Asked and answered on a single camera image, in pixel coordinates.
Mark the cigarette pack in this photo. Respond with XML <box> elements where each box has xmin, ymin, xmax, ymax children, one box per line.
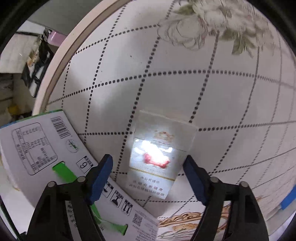
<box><xmin>126</xmin><ymin>111</ymin><xmax>197</xmax><ymax>199</ymax></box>

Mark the blue white carton pack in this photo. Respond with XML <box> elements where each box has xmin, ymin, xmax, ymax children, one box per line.
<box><xmin>1</xmin><ymin>110</ymin><xmax>159</xmax><ymax>240</ymax></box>

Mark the black bag on chair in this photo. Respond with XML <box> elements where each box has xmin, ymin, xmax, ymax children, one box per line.
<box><xmin>21</xmin><ymin>38</ymin><xmax>54</xmax><ymax>97</ymax></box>

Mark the pink suitcase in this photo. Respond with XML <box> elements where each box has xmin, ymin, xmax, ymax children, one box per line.
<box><xmin>47</xmin><ymin>31</ymin><xmax>67</xmax><ymax>47</ymax></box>

